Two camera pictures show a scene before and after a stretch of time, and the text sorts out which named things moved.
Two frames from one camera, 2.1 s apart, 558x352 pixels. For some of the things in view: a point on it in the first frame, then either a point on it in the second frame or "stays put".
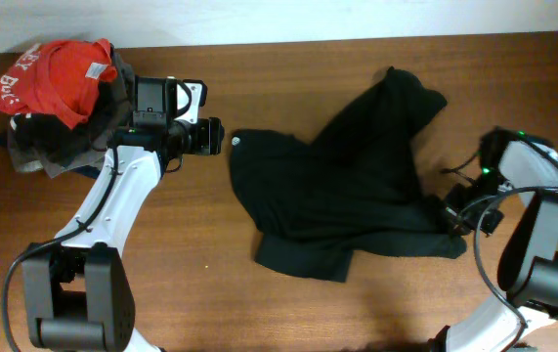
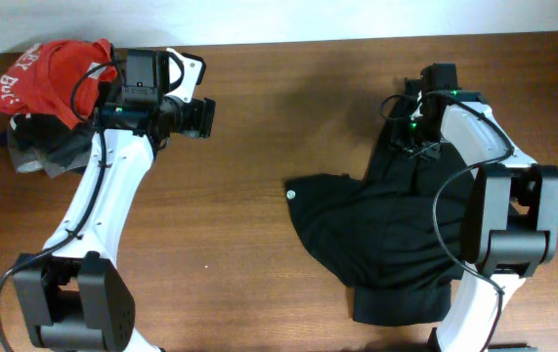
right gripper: [462, 222] -> [400, 140]
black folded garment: [44, 137] stays put
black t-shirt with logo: [353, 189] -> [397, 237]
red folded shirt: [61, 77] stays put
